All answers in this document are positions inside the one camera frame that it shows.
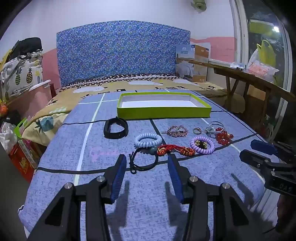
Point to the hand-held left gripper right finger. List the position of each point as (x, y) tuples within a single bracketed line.
[(174, 171)]

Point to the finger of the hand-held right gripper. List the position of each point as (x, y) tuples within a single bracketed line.
[(262, 145), (252, 157)]

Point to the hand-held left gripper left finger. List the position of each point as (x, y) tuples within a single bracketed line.
[(120, 171)]

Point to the black smart wristband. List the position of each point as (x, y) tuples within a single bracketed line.
[(122, 131)]

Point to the silver bangles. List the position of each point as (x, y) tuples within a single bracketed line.
[(211, 129)]

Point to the green cardboard box tray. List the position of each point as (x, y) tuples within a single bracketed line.
[(161, 111)]

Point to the blue grey checked blanket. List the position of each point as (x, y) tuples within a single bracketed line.
[(143, 208)]

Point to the wooden bench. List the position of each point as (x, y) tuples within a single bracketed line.
[(249, 78)]

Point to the pink packet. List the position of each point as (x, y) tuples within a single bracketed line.
[(261, 68)]

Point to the silver foil packet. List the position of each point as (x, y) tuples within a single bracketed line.
[(237, 66)]

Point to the tan patterned bed sheet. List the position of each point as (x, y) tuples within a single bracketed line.
[(64, 102)]

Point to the yellow plastic bag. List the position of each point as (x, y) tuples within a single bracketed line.
[(267, 54)]

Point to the red cardboard box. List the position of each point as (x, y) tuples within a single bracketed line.
[(23, 160)]

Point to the quilt packaging box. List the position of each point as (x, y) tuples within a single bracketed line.
[(192, 62)]

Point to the green paper bag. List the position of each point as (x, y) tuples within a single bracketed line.
[(19, 129)]

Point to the pink storage box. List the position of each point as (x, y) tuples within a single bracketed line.
[(32, 99)]

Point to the white plastic bag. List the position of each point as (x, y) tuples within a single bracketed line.
[(7, 139)]

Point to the blue floral headboard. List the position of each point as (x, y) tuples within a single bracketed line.
[(122, 51)]

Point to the orange toy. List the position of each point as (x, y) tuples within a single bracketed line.
[(3, 109)]

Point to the pineapple print bag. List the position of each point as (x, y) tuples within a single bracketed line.
[(20, 76)]

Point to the black bag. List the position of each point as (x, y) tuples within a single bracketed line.
[(27, 47)]

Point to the white window frame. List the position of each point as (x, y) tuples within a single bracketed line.
[(239, 32)]

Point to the green wall ornament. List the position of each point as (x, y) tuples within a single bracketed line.
[(198, 5)]

